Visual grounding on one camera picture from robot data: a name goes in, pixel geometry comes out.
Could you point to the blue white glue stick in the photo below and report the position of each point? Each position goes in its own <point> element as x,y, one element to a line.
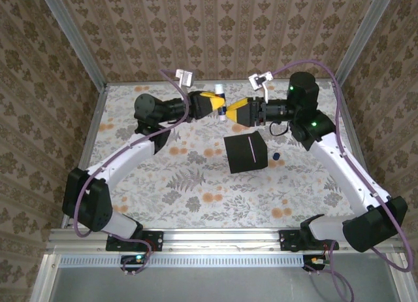
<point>218,88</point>

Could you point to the black box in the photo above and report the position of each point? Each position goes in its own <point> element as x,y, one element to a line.
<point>245,153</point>

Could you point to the blue glue stick cap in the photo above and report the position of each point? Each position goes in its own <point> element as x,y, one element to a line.
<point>276,156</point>

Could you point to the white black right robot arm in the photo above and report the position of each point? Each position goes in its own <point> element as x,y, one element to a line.
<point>372,230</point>

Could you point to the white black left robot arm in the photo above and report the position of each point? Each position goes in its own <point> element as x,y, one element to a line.
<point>88,204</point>

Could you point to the floral tablecloth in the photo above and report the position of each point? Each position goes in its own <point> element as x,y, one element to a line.
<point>212,210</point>

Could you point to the grey metal panel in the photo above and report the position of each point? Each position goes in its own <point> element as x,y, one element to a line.
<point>212,285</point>

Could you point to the aluminium rear rail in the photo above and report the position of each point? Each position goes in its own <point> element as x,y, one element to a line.
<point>147,83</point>

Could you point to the aluminium side rail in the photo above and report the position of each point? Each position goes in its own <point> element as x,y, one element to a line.
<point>86,151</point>
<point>350,127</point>

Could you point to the aluminium corner post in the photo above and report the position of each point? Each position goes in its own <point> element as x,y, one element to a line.
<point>362,37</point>
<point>72,37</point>

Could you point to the aluminium mounting rail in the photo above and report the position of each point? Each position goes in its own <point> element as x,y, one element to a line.
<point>222,238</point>

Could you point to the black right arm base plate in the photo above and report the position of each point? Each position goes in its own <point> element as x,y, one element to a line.
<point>285,241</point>

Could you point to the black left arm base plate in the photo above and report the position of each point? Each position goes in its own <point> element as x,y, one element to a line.
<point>156,240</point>

